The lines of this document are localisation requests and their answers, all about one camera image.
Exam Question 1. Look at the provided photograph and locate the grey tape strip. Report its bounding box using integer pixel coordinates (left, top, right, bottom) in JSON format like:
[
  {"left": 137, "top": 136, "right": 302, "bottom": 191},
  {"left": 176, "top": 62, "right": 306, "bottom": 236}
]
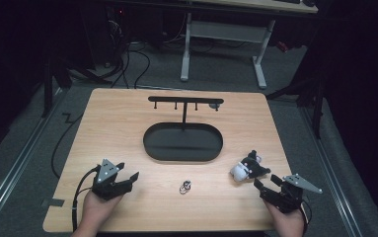
[{"left": 40, "top": 197, "right": 66, "bottom": 208}]

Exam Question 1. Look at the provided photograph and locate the small red object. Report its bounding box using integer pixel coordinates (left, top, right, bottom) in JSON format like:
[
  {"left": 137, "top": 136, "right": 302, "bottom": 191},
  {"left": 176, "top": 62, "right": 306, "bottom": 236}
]
[{"left": 275, "top": 40, "right": 290, "bottom": 53}]

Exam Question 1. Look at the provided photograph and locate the hand-held gripper cable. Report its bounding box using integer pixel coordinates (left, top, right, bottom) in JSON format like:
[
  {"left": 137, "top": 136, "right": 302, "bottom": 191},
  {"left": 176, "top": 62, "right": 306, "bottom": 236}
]
[
  {"left": 71, "top": 165, "right": 102, "bottom": 233},
  {"left": 299, "top": 197, "right": 313, "bottom": 233}
]

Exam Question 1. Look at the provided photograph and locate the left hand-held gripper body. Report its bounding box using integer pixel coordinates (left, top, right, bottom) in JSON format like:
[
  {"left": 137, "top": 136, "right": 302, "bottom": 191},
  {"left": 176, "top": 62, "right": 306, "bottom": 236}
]
[{"left": 92, "top": 158, "right": 133, "bottom": 201}]

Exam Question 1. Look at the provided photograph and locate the black key rack with tray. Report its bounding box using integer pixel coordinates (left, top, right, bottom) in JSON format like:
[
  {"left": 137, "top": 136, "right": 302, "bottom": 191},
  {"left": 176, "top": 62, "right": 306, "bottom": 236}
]
[{"left": 142, "top": 95, "right": 225, "bottom": 163}]

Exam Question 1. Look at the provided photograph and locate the dark metal stand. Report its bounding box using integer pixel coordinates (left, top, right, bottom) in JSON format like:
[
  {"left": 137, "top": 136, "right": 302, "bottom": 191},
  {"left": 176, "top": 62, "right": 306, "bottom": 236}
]
[
  {"left": 265, "top": 65, "right": 330, "bottom": 140},
  {"left": 40, "top": 48, "right": 113, "bottom": 119}
]

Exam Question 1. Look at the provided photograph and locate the metal key ring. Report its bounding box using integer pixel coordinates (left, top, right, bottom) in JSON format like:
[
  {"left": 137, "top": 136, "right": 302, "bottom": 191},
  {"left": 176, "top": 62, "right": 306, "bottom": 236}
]
[{"left": 178, "top": 179, "right": 192, "bottom": 196}]

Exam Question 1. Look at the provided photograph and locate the left hand-held gripper cable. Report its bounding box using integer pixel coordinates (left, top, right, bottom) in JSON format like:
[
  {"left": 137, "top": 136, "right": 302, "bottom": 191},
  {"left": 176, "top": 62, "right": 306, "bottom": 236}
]
[{"left": 71, "top": 165, "right": 102, "bottom": 233}]

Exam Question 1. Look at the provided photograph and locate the person's left hand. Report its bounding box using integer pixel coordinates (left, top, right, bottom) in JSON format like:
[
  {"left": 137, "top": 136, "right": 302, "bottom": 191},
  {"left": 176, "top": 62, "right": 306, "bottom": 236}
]
[{"left": 81, "top": 190, "right": 124, "bottom": 230}]

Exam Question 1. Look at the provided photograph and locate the black and white plush keychain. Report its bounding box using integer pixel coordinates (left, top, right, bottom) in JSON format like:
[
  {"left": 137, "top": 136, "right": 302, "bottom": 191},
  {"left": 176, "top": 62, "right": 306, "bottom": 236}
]
[{"left": 229, "top": 149, "right": 272, "bottom": 183}]

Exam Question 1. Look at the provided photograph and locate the black floor cable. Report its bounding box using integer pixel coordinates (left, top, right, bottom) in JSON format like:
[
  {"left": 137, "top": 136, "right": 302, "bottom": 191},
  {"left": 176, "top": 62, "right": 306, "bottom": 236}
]
[{"left": 50, "top": 112, "right": 85, "bottom": 181}]

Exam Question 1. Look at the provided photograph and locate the bundle of black cables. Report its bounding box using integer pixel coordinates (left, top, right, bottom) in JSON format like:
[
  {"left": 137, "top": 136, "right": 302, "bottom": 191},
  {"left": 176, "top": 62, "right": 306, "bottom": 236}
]
[{"left": 106, "top": 6, "right": 152, "bottom": 90}]

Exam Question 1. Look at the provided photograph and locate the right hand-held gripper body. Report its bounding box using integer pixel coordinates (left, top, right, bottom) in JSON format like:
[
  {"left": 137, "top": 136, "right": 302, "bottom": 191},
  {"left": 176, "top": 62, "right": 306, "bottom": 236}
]
[{"left": 260, "top": 173, "right": 324, "bottom": 214}]

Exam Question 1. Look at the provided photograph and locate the right hand-held gripper cable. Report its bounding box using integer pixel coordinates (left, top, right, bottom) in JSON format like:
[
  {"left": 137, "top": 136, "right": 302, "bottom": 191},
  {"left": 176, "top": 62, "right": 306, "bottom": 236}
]
[{"left": 299, "top": 197, "right": 313, "bottom": 233}]

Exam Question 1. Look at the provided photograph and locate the grey desk frame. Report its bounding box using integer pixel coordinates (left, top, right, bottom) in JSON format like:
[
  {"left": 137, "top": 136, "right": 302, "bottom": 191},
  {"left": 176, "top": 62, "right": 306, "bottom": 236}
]
[{"left": 179, "top": 0, "right": 320, "bottom": 91}]

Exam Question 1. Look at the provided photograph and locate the person's right hand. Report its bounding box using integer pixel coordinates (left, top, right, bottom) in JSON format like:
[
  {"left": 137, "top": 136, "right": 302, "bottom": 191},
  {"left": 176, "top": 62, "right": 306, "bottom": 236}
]
[{"left": 264, "top": 200, "right": 307, "bottom": 237}]

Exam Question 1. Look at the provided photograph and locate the metal floor rail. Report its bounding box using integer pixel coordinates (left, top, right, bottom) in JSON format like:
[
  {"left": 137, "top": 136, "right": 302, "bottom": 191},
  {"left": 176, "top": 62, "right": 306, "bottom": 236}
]
[
  {"left": 299, "top": 106, "right": 364, "bottom": 237},
  {"left": 0, "top": 88, "right": 66, "bottom": 231}
]

